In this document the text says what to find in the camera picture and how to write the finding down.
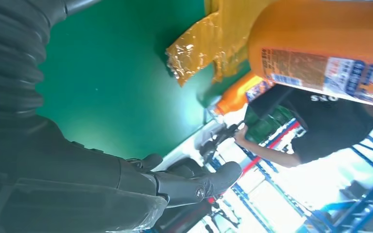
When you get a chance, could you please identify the green plastic crate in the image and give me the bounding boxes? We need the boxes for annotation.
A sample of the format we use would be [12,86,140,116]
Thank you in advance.
[243,105,295,144]

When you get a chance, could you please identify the red metal pole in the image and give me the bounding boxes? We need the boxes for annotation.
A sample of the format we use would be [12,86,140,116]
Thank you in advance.
[207,120,301,205]

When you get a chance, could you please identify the person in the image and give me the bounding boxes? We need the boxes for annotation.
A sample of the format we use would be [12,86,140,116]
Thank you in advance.
[235,84,373,168]

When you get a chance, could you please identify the yellow plastic sheet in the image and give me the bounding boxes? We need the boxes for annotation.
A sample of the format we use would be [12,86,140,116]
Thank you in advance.
[165,0,271,87]

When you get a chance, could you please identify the blue metal rack frame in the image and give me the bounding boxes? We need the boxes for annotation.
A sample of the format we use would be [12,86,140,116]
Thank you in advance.
[205,135,373,233]

